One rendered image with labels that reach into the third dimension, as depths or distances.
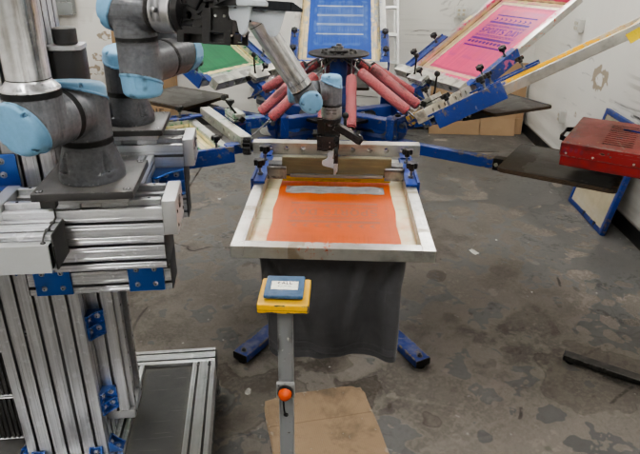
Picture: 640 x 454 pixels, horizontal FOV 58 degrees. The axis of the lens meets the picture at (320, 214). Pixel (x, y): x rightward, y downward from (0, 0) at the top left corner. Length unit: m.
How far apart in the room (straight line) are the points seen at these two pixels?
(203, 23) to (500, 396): 2.15
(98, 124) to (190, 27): 0.43
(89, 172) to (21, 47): 0.31
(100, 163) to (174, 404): 1.18
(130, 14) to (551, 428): 2.22
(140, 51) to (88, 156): 0.38
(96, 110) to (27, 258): 0.36
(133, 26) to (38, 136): 0.32
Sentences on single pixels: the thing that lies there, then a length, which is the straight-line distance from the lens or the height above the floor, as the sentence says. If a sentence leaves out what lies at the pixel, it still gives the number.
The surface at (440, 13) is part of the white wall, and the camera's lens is 6.28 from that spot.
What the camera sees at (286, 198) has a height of 0.96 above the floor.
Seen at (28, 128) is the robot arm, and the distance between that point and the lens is 1.27.
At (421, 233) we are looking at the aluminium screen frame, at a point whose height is 0.99.
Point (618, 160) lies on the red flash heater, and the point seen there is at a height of 1.07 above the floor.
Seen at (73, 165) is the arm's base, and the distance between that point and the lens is 1.43.
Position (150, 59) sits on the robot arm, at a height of 1.57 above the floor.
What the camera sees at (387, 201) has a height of 0.96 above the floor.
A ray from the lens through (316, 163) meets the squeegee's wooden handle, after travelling 2.16.
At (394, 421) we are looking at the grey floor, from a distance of 2.54.
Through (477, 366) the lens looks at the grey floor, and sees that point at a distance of 2.88.
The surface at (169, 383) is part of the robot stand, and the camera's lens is 2.43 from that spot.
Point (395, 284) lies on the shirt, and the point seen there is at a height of 0.82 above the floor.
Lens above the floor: 1.75
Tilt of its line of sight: 24 degrees down
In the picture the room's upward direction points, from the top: 1 degrees clockwise
